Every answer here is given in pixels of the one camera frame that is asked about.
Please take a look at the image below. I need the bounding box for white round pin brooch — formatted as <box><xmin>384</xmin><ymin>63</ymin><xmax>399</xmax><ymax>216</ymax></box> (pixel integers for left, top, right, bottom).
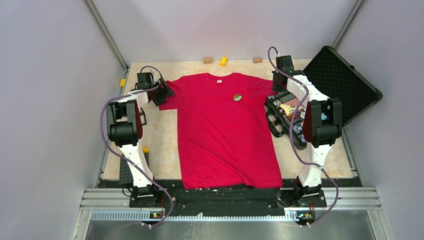
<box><xmin>233</xmin><ymin>94</ymin><xmax>242</xmax><ymax>102</ymax></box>

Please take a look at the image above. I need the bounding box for red t-shirt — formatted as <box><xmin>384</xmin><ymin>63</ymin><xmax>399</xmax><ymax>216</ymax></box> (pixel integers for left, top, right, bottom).
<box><xmin>159</xmin><ymin>72</ymin><xmax>283</xmax><ymax>189</ymax></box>

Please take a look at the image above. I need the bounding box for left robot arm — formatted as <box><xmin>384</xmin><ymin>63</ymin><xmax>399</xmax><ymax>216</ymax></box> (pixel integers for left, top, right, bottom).
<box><xmin>105</xmin><ymin>72</ymin><xmax>175</xmax><ymax>207</ymax></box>

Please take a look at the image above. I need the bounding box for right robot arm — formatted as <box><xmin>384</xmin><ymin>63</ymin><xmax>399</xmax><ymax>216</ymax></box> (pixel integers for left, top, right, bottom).
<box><xmin>272</xmin><ymin>55</ymin><xmax>343</xmax><ymax>206</ymax></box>

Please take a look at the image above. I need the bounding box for small black framed box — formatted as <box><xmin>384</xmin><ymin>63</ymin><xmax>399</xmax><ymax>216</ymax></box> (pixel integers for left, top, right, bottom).
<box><xmin>139</xmin><ymin>107</ymin><xmax>147</xmax><ymax>126</ymax></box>

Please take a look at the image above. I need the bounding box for right tan wooden block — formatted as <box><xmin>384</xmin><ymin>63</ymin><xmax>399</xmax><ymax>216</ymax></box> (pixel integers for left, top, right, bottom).
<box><xmin>252</xmin><ymin>57</ymin><xmax>263</xmax><ymax>64</ymax></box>

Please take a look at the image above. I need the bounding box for tan wooden block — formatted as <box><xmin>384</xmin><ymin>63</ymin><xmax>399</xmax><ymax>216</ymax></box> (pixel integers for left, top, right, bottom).
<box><xmin>252</xmin><ymin>57</ymin><xmax>263</xmax><ymax>64</ymax></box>
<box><xmin>202</xmin><ymin>56</ymin><xmax>214</xmax><ymax>64</ymax></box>

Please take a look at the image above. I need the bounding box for black case with chips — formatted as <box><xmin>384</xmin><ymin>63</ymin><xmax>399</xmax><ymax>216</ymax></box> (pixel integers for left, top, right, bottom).
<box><xmin>264</xmin><ymin>46</ymin><xmax>383</xmax><ymax>150</ymax></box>

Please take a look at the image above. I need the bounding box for yellow wedge block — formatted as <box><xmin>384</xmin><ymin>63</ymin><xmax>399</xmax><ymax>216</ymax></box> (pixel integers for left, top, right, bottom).
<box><xmin>142</xmin><ymin>146</ymin><xmax>149</xmax><ymax>154</ymax></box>

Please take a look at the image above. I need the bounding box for yellow small block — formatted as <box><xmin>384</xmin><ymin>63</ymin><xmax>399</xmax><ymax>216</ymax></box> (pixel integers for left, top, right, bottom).
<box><xmin>219</xmin><ymin>56</ymin><xmax>227</xmax><ymax>67</ymax></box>

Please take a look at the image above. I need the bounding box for left tan wooden block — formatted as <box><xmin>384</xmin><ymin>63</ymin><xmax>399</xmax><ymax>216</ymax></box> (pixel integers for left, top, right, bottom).
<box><xmin>202</xmin><ymin>56</ymin><xmax>214</xmax><ymax>64</ymax></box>

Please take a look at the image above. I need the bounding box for dark grey studded baseplate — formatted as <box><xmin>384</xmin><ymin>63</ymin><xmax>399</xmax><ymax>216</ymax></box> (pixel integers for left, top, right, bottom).
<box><xmin>118</xmin><ymin>154</ymin><xmax>134</xmax><ymax>187</ymax></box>

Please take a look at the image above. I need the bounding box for yellow clip on frame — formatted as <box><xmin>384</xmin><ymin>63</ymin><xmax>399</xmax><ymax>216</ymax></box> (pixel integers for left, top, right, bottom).
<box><xmin>119</xmin><ymin>78</ymin><xmax>126</xmax><ymax>88</ymax></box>

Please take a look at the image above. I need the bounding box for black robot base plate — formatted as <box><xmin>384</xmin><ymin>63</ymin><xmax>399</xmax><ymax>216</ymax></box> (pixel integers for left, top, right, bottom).
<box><xmin>129</xmin><ymin>179</ymin><xmax>334</xmax><ymax>217</ymax></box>

